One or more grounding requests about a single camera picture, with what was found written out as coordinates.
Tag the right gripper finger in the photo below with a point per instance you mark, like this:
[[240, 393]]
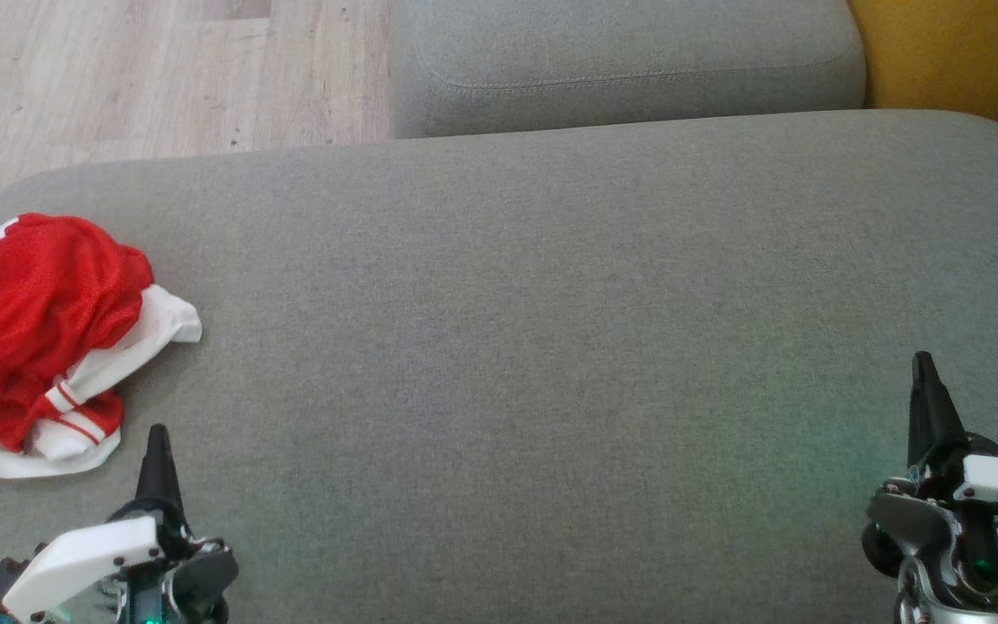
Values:
[[922, 425], [948, 433]]

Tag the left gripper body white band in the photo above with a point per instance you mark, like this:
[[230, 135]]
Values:
[[83, 555]]

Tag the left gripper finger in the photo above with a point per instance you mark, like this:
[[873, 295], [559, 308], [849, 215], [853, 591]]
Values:
[[168, 494], [151, 485]]

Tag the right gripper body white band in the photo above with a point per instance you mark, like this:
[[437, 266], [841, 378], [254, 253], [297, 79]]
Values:
[[997, 520]]

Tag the red jersey with white sleeves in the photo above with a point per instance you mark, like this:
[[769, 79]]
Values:
[[148, 334]]

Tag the red shorts with white trim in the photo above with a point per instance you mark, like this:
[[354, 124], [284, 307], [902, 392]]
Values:
[[31, 303]]

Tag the large grey sofa seat cushion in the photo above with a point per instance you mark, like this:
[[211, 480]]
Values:
[[551, 347]]

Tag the small grey sofa cushion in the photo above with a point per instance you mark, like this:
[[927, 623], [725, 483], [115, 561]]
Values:
[[620, 61]]

